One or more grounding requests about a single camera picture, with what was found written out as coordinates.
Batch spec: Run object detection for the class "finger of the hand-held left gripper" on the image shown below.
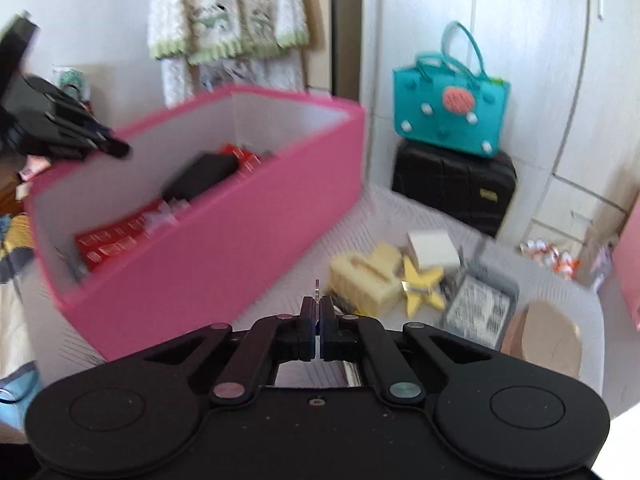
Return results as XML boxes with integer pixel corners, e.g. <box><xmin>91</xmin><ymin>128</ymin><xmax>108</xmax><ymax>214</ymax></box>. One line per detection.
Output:
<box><xmin>50</xmin><ymin>102</ymin><xmax>132</xmax><ymax>160</ymax></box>

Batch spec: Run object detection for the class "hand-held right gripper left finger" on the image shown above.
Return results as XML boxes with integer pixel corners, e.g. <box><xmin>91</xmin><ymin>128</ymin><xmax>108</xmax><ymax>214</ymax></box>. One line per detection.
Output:
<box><xmin>142</xmin><ymin>296</ymin><xmax>321</xmax><ymax>407</ymax></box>

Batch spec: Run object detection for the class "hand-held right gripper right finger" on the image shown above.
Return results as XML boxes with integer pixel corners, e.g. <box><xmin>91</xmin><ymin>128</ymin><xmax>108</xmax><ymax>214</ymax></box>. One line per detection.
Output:
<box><xmin>320</xmin><ymin>296</ymin><xmax>493</xmax><ymax>407</ymax></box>

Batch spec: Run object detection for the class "pink cardboard box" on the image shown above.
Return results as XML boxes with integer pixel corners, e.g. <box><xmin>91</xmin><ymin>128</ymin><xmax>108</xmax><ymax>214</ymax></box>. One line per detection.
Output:
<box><xmin>25</xmin><ymin>85</ymin><xmax>368</xmax><ymax>363</ymax></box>

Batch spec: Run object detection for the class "black power bank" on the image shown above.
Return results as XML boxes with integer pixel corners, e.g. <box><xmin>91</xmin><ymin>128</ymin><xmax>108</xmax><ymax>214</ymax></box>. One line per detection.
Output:
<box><xmin>162</xmin><ymin>152</ymin><xmax>240</xmax><ymax>206</ymax></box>

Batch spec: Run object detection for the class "grey router with label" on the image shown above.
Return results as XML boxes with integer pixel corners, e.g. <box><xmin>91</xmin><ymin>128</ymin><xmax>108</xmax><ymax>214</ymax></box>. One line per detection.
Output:
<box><xmin>440</xmin><ymin>255</ymin><xmax>521</xmax><ymax>352</ymax></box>

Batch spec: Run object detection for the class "yellow hair claw clip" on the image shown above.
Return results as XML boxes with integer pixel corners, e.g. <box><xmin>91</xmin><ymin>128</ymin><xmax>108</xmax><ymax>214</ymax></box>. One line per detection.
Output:
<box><xmin>328</xmin><ymin>244</ymin><xmax>403</xmax><ymax>315</ymax></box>

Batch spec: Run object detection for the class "yellow star hair clip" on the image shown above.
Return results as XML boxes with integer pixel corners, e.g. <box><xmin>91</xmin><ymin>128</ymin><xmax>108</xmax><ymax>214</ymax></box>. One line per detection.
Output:
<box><xmin>400</xmin><ymin>255</ymin><xmax>447</xmax><ymax>318</ymax></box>

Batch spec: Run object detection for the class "red flat box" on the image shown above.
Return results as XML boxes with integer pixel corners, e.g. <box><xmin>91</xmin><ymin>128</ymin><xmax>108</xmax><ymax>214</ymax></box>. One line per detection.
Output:
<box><xmin>75</xmin><ymin>144</ymin><xmax>276</xmax><ymax>273</ymax></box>

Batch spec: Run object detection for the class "white charger plug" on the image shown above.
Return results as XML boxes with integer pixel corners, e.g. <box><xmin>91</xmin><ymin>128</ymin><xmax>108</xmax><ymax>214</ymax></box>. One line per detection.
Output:
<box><xmin>406</xmin><ymin>229</ymin><xmax>462</xmax><ymax>271</ymax></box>

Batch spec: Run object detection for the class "white green fleece robe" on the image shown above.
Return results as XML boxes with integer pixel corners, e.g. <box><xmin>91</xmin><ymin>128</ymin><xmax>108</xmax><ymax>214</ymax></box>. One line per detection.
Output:
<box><xmin>147</xmin><ymin>0</ymin><xmax>311</xmax><ymax>108</ymax></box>

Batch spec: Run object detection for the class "black suitcase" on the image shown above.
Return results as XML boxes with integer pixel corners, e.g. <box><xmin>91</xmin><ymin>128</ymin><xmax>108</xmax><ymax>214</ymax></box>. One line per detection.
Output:
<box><xmin>391</xmin><ymin>140</ymin><xmax>518</xmax><ymax>238</ymax></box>

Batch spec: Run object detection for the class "pink rounded case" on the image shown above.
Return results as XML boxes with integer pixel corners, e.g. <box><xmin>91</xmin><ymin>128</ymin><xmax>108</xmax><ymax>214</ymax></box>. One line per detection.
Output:
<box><xmin>500</xmin><ymin>300</ymin><xmax>585</xmax><ymax>377</ymax></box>

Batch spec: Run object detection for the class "teal felt handbag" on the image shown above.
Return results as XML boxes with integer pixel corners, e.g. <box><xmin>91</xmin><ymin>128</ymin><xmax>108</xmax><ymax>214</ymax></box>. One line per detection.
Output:
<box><xmin>392</xmin><ymin>21</ymin><xmax>511</xmax><ymax>158</ymax></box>

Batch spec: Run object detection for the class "black clothes rack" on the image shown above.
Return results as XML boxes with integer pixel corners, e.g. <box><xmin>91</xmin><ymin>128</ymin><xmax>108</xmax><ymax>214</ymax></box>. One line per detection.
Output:
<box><xmin>327</xmin><ymin>0</ymin><xmax>363</xmax><ymax>106</ymax></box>

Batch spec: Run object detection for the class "clear plastic bag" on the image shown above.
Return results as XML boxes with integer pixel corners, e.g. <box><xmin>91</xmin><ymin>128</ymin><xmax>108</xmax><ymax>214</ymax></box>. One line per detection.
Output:
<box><xmin>520</xmin><ymin>225</ymin><xmax>621</xmax><ymax>291</ymax></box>

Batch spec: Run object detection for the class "pink paper bag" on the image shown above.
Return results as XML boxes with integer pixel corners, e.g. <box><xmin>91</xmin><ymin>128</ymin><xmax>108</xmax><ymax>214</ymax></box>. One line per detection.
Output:
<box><xmin>612</xmin><ymin>205</ymin><xmax>640</xmax><ymax>331</ymax></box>

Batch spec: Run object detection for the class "white wardrobe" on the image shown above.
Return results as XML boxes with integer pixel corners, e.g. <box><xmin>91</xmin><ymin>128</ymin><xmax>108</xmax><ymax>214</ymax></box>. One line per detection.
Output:
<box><xmin>362</xmin><ymin>0</ymin><xmax>640</xmax><ymax>261</ymax></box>

